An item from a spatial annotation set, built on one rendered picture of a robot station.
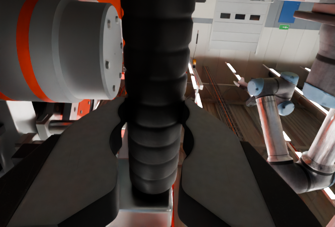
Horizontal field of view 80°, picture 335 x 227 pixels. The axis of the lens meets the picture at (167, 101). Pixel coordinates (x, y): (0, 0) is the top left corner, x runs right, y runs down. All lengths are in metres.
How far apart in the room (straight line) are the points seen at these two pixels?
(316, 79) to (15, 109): 0.72
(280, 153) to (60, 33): 0.85
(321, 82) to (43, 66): 0.67
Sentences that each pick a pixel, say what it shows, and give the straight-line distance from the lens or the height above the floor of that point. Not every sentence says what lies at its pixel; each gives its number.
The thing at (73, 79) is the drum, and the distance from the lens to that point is 0.26.
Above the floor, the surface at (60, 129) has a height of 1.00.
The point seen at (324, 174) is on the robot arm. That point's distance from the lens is 1.00.
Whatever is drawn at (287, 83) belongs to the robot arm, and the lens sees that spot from 1.03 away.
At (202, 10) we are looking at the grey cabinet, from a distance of 11.44.
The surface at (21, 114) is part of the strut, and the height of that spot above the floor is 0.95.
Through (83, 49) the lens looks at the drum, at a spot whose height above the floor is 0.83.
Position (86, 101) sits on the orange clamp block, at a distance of 0.63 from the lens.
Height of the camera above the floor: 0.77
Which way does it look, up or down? 29 degrees up
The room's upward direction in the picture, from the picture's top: 176 degrees counter-clockwise
